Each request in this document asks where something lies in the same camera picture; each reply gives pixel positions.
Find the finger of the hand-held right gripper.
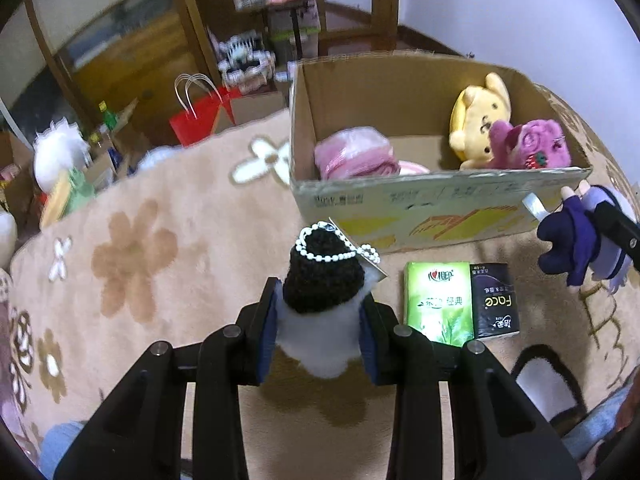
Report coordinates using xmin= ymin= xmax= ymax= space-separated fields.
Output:
xmin=595 ymin=200 xmax=640 ymax=271

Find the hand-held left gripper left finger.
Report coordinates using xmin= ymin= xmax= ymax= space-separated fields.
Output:
xmin=52 ymin=276 xmax=283 ymax=480

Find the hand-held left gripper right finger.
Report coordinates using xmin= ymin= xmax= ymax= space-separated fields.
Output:
xmin=357 ymin=294 xmax=583 ymax=480

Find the white plush with black hat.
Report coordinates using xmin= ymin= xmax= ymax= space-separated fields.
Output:
xmin=277 ymin=225 xmax=383 ymax=380

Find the purple doll plush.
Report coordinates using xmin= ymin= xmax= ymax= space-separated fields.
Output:
xmin=537 ymin=185 xmax=636 ymax=288

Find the pink bear plush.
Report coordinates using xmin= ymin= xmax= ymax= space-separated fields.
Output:
xmin=484 ymin=119 xmax=572 ymax=170

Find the yellow dog plush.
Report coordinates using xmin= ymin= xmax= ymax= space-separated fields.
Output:
xmin=448 ymin=72 xmax=512 ymax=170

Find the pink swiss roll plush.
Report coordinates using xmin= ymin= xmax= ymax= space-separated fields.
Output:
xmin=314 ymin=127 xmax=432 ymax=181

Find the green tissue pack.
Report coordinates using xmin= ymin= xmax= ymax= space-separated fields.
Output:
xmin=404 ymin=261 xmax=475 ymax=347

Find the beige floral blanket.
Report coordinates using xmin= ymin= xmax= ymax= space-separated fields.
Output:
xmin=0 ymin=85 xmax=640 ymax=480

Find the black tissue pack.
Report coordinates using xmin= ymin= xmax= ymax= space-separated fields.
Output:
xmin=470 ymin=262 xmax=520 ymax=338

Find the black rimmed white plush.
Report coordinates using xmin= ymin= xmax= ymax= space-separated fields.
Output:
xmin=510 ymin=344 xmax=586 ymax=436

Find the person's right leg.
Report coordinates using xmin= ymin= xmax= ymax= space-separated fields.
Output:
xmin=562 ymin=385 xmax=640 ymax=461

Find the person's leg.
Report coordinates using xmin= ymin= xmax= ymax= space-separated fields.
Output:
xmin=562 ymin=385 xmax=640 ymax=461
xmin=40 ymin=422 xmax=86 ymax=478

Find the white fluffy item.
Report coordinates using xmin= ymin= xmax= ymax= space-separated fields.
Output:
xmin=137 ymin=146 xmax=173 ymax=168

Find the red gift bag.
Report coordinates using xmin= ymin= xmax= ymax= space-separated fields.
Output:
xmin=169 ymin=74 xmax=236 ymax=148

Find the cardboard box with bottles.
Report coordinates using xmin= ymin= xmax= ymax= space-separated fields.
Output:
xmin=87 ymin=97 xmax=151 ymax=186

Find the green yellow plush toy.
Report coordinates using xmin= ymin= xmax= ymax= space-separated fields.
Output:
xmin=40 ymin=167 xmax=96 ymax=228

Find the person's left leg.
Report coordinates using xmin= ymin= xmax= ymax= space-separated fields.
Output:
xmin=40 ymin=422 xmax=86 ymax=478

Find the lace trimmed basket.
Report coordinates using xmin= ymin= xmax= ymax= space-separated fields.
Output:
xmin=220 ymin=55 xmax=276 ymax=93

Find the green bottle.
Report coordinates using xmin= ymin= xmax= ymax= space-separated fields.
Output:
xmin=97 ymin=101 xmax=120 ymax=131

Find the white haired plush doll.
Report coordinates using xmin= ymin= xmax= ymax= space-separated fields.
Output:
xmin=32 ymin=117 xmax=91 ymax=193

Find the white cloud plush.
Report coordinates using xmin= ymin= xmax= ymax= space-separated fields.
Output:
xmin=0 ymin=210 xmax=18 ymax=256

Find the zebra striped plush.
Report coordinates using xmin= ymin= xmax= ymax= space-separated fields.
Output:
xmin=217 ymin=32 xmax=273 ymax=63

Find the open cardboard box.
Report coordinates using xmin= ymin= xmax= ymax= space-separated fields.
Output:
xmin=0 ymin=132 xmax=38 ymax=231

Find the wooden wardrobe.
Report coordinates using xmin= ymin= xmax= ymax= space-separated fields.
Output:
xmin=0 ymin=0 xmax=221 ymax=146

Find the clear storage box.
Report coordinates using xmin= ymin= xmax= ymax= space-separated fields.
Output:
xmin=270 ymin=10 xmax=321 ymax=56

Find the wooden corner shelf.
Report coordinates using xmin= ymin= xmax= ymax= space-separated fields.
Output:
xmin=165 ymin=0 xmax=281 ymax=71

